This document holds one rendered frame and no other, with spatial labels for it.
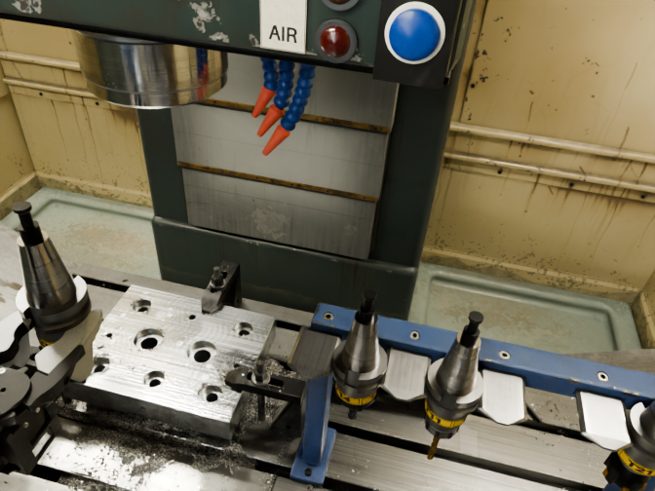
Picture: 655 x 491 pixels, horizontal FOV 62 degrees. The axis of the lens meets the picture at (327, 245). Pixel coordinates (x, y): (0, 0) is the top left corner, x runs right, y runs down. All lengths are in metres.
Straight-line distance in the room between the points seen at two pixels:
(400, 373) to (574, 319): 1.19
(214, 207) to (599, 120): 0.97
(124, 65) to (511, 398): 0.54
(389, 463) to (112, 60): 0.71
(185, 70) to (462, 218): 1.19
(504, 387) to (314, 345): 0.22
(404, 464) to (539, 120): 0.93
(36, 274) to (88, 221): 1.46
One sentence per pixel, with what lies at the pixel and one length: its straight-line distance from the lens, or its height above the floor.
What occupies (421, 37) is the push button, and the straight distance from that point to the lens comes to 0.35.
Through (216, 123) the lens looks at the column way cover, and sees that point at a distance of 1.19.
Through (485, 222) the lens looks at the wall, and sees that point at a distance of 1.66.
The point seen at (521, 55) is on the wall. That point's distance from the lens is 1.44.
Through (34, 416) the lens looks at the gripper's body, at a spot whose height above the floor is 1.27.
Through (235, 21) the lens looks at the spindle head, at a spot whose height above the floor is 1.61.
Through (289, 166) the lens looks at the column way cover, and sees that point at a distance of 1.18.
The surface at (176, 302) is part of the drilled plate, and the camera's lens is 1.05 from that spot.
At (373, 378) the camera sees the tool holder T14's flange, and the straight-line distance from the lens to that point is 0.63.
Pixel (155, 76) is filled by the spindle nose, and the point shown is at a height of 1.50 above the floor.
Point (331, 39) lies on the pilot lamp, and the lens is 0.36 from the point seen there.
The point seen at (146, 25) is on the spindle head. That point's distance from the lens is 0.41.
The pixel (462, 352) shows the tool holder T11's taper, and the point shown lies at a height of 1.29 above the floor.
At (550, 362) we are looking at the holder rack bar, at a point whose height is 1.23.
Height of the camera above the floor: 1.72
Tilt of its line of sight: 38 degrees down
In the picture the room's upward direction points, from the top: 4 degrees clockwise
